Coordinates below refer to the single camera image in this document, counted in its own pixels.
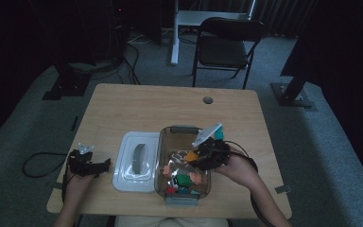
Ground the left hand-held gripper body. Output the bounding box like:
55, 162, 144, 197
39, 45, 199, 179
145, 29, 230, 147
66, 142, 100, 177

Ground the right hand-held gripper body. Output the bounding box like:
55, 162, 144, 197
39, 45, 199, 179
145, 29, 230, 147
191, 122, 231, 171

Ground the orange toy block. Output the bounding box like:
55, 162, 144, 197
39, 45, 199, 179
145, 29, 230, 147
185, 150, 199, 163

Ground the green toy block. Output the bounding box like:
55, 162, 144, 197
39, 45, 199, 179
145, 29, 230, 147
176, 174, 193, 187

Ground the transparent grey storage box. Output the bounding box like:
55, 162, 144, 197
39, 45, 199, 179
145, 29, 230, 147
154, 125, 213, 206

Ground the white toy car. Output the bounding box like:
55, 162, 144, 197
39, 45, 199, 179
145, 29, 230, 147
169, 175, 182, 189

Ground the white container lid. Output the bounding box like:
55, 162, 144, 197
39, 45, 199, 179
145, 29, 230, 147
112, 131, 161, 193

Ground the person's left hand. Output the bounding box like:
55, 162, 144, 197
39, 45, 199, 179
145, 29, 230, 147
64, 173, 96, 202

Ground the person's right hand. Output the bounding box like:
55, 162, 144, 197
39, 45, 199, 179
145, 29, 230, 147
216, 148, 259, 190

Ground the grey tape piece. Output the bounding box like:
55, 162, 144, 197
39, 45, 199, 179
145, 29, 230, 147
275, 184, 292, 194

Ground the black flat stand base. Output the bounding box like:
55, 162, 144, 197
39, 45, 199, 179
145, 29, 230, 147
42, 61, 93, 101

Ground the black folding chair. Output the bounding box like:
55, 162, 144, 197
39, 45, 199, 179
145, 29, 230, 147
191, 17, 266, 90

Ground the dark equipment rack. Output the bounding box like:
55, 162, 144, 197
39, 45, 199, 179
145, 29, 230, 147
107, 0, 130, 61

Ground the dark pleated curtain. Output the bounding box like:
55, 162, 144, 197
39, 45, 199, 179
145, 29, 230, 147
201, 0, 316, 39

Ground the left hand-held gripper cable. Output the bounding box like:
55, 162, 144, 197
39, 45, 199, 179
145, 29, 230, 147
60, 164, 74, 204

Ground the hand-held gripper cable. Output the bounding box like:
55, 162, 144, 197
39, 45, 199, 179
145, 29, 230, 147
223, 140, 277, 227
60, 164, 74, 204

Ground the right hand-held gripper cable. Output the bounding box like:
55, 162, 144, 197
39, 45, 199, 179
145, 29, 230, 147
223, 140, 277, 227

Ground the black looped cable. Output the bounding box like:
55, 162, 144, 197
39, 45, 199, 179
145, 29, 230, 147
22, 151, 68, 179

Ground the black stand with slanted post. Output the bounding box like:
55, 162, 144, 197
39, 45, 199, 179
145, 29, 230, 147
270, 37, 320, 112

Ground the black cable bundle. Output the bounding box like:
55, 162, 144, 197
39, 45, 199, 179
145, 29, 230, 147
91, 31, 141, 85

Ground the white desk frame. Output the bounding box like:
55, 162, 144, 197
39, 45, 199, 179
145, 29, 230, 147
169, 0, 256, 66

